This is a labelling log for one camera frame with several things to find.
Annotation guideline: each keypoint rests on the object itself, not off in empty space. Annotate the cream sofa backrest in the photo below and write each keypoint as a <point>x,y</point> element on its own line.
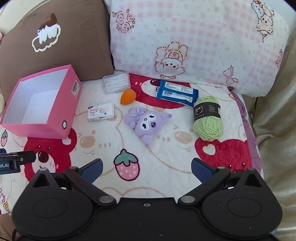
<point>13,16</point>

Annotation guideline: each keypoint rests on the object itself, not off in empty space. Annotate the pink cardboard box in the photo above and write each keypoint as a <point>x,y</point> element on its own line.
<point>46,132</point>

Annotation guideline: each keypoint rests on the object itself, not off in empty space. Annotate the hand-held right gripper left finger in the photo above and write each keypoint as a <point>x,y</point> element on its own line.
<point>93,171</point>

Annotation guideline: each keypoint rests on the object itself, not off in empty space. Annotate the bear and strawberry printed blanket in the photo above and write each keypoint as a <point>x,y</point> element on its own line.
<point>161,150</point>

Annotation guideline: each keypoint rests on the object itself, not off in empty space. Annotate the green yarn ball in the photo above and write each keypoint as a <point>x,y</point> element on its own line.
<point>208,125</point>

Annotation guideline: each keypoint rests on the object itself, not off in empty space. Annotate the clear floss pick box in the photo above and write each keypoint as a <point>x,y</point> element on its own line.
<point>115,82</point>

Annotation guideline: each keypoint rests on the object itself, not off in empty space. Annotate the orange makeup sponge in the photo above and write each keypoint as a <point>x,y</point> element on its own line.
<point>126,97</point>

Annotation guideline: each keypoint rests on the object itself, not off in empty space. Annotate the small white packet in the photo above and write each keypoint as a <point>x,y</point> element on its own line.
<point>100,112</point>

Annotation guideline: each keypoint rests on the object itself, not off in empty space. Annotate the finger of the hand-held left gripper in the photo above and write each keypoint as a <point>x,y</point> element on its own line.
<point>27,157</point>

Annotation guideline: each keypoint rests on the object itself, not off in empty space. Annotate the pink checked cartoon pillow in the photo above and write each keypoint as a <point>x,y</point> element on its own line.
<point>196,34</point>

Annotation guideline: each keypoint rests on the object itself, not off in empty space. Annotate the brown embroidered pillow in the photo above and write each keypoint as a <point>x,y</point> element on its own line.
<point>81,46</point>

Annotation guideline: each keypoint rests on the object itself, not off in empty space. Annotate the beige sofa cover cloth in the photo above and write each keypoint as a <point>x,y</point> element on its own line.
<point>275,115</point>

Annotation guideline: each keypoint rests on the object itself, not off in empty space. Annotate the blue wet wipes packet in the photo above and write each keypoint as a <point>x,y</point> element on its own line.
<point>177,92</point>

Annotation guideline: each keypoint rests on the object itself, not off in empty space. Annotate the purple plush toy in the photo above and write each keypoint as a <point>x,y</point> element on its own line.
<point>148,125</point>

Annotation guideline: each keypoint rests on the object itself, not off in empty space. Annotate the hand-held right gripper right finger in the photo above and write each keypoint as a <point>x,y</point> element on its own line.
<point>201,171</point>

